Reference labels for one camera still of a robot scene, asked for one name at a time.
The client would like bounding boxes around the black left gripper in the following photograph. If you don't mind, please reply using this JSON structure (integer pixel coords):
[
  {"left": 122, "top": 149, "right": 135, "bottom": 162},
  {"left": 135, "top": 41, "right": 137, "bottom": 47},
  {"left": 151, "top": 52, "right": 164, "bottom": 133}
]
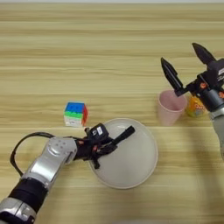
[{"left": 76, "top": 136, "right": 121, "bottom": 171}]

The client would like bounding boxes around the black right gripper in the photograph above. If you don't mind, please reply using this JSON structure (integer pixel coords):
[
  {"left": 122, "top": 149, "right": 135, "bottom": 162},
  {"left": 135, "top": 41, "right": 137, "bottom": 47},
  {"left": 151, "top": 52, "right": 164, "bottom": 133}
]
[{"left": 160, "top": 42, "right": 224, "bottom": 112}]

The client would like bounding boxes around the black marker pen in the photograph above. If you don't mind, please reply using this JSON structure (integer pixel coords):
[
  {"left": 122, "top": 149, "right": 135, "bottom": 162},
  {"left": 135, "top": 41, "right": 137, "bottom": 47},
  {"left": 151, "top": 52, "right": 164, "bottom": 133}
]
[{"left": 111, "top": 125, "right": 137, "bottom": 145}]

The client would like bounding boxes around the orange juice bottle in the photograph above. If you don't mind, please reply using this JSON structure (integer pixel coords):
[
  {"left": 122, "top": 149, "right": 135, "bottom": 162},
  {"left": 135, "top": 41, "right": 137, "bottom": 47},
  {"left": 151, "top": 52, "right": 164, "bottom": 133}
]
[{"left": 185, "top": 94, "right": 209, "bottom": 119}]

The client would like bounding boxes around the multicolour puzzle cube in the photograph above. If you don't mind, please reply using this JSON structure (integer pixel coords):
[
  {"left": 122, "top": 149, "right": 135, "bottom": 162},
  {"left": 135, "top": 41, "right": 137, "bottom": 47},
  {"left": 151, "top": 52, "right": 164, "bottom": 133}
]
[{"left": 63, "top": 101, "right": 89, "bottom": 128}]

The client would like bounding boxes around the pink plastic cup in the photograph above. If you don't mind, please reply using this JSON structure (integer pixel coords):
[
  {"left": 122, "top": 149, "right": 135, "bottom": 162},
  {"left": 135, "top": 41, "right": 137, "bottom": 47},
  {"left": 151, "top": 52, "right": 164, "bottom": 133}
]
[{"left": 157, "top": 89, "right": 188, "bottom": 127}]

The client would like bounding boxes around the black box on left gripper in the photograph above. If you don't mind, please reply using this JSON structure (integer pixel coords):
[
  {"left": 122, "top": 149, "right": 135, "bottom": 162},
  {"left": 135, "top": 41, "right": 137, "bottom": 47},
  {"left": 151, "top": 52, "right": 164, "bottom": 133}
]
[{"left": 87, "top": 122, "right": 109, "bottom": 142}]

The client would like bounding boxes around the round beige plate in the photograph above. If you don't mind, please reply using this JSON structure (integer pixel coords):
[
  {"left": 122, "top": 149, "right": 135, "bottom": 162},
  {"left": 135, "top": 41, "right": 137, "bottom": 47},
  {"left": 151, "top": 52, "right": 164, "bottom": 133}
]
[{"left": 87, "top": 117, "right": 158, "bottom": 190}]

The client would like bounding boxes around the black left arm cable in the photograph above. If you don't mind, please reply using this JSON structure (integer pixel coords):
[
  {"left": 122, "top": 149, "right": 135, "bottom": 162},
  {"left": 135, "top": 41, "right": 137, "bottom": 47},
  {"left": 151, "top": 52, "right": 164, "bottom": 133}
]
[{"left": 10, "top": 131, "right": 86, "bottom": 178}]

